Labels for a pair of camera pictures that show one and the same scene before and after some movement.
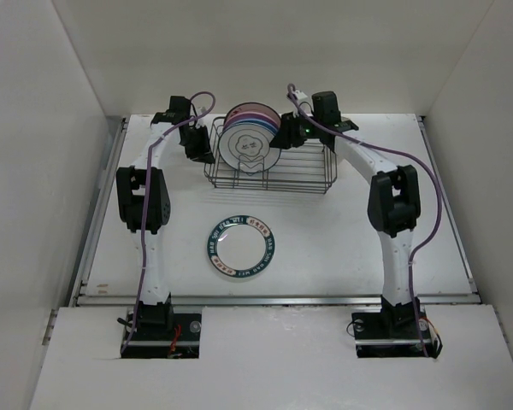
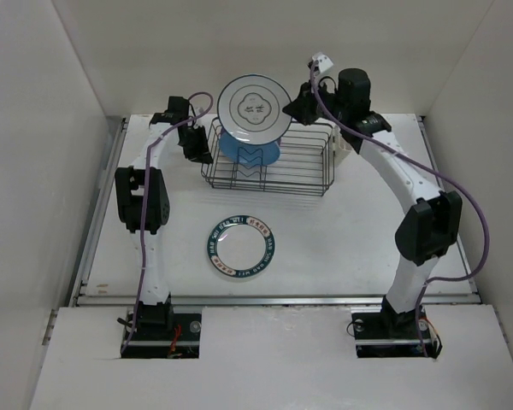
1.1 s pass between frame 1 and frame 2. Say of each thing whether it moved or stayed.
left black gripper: stayed
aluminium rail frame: stayed
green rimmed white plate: stayed
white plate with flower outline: moved
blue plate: moved
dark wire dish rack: stayed
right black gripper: moved
